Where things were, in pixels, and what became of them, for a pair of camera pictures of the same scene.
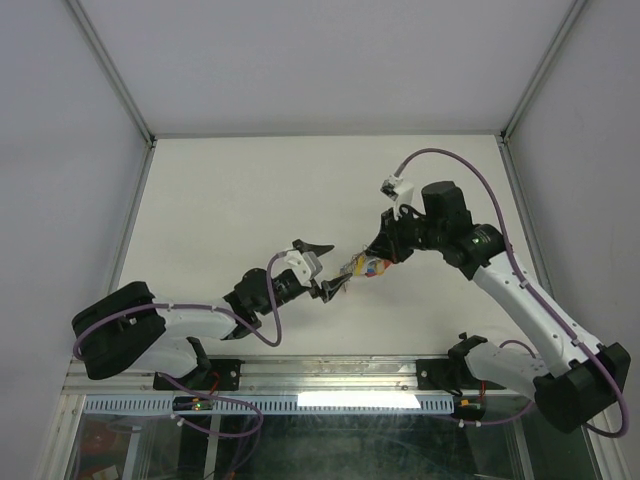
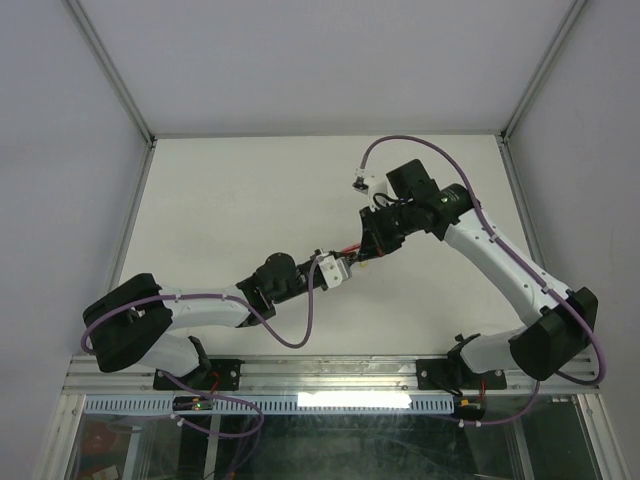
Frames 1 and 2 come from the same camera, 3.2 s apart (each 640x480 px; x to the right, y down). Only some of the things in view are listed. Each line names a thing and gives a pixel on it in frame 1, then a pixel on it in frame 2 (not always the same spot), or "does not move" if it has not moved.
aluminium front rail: (293, 375) does not move
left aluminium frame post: (108, 67) does not move
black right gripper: (387, 243) → (373, 243)
